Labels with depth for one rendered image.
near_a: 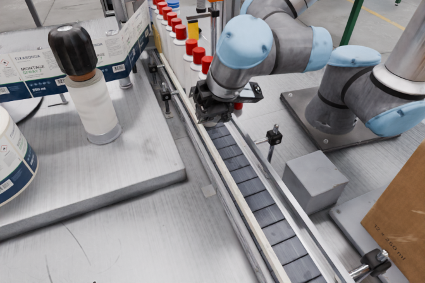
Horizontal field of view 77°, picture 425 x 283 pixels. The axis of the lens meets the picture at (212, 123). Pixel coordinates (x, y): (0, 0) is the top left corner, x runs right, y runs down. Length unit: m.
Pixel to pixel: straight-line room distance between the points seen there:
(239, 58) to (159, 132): 0.42
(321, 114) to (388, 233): 0.35
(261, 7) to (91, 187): 0.53
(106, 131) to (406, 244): 0.69
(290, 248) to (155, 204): 0.31
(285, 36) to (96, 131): 0.51
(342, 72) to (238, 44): 0.42
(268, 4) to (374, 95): 0.31
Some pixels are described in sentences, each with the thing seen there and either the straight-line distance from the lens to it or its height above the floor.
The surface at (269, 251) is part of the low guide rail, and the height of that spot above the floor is 0.92.
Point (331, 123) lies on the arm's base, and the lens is 0.84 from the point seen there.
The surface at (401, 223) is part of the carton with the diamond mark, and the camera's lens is 0.62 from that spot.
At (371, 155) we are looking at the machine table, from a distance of 0.88.
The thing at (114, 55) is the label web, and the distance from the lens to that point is 0.89.
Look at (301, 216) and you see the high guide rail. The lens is 0.53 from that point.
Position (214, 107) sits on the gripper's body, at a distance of 0.57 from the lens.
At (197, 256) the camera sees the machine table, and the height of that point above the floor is 0.83.
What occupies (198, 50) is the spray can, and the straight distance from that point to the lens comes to 0.69.
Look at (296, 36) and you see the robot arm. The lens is 0.46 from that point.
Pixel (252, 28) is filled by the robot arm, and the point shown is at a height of 1.24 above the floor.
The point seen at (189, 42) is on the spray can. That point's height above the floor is 1.08.
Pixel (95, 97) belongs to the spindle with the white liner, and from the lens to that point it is 0.68.
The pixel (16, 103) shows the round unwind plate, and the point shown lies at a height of 0.89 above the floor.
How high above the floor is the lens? 1.40
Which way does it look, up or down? 43 degrees down
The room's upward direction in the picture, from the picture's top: straight up
